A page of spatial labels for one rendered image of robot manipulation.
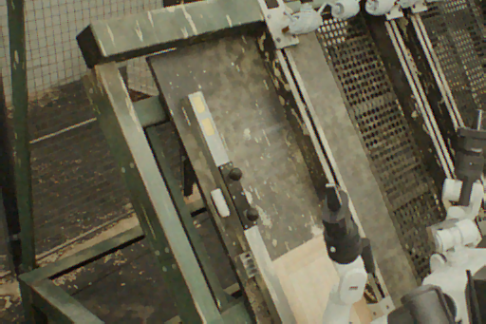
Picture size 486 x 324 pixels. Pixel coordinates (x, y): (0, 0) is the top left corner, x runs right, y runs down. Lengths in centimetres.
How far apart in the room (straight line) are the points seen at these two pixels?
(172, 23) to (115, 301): 233
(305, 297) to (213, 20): 88
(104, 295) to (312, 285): 212
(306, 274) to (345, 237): 50
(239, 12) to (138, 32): 38
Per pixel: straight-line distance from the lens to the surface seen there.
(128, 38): 193
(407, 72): 270
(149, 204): 190
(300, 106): 225
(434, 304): 178
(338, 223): 163
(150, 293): 411
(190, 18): 207
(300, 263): 217
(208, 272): 206
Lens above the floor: 239
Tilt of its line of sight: 26 degrees down
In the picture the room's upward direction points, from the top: 2 degrees clockwise
